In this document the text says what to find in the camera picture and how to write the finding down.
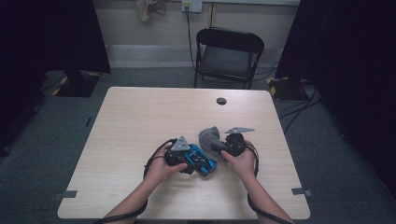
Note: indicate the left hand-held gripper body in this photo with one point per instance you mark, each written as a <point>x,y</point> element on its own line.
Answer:
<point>176,157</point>

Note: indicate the small black floor object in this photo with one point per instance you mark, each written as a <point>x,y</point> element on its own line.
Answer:
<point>88,121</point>

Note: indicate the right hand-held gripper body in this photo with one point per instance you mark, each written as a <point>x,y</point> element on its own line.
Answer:
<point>236,145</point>

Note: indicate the grey tape strip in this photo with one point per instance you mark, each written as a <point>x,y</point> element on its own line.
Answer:
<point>301,191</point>
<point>65,195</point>

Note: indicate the white wall socket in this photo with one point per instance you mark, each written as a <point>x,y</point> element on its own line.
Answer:
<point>192,5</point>

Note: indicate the blue toy car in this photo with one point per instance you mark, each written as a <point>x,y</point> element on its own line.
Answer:
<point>204,163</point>

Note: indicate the beige hanging cloth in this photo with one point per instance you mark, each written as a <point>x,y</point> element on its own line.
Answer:
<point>148,9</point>

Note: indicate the person's right hand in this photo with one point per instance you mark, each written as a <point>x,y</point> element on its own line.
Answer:
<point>246,165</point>

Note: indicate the black stand base yellow tape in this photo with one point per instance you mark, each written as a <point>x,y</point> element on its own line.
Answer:
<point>77,85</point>
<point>286,88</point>

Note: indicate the black curtain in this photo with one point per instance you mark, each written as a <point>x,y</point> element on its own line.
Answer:
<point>46,46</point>
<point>348,62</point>

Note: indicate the black folding chair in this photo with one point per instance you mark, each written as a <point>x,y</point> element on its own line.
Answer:
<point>229,59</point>

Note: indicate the grey terry cloth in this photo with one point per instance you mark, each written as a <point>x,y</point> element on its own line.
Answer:
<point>209,137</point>

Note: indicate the person's left hand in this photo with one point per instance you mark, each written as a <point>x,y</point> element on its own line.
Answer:
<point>158,174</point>

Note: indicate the black table grommet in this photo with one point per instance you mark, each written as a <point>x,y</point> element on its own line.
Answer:
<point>221,101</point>

